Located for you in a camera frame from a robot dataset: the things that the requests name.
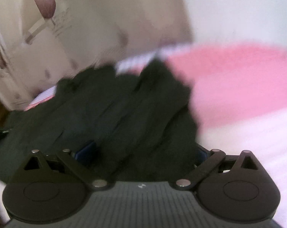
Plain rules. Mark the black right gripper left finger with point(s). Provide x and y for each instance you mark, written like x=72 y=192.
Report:
x=79 y=162

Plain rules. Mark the black jacket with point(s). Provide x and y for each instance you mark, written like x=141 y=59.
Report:
x=141 y=126

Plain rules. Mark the pink purple checked bed blanket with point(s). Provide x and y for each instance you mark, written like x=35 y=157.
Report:
x=239 y=98

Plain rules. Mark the beige tulip print curtain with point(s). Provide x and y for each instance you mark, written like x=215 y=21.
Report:
x=42 y=41

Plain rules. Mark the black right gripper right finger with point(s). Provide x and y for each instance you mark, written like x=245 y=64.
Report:
x=211 y=159

